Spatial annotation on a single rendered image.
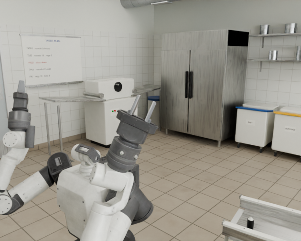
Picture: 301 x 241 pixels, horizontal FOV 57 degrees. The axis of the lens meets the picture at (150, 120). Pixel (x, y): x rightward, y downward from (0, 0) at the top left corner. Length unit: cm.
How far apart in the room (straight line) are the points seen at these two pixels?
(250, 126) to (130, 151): 438
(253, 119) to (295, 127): 66
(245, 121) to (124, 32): 317
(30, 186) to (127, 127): 66
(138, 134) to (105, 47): 525
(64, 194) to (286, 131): 411
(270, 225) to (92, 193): 93
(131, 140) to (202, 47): 444
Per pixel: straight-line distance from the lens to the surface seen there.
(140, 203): 104
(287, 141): 492
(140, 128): 78
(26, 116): 130
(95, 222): 84
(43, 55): 522
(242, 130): 514
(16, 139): 125
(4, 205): 131
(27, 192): 133
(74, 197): 115
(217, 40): 500
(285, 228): 161
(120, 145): 78
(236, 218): 160
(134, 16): 659
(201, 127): 524
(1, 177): 131
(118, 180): 83
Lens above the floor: 168
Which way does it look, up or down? 14 degrees down
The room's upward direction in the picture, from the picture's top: straight up
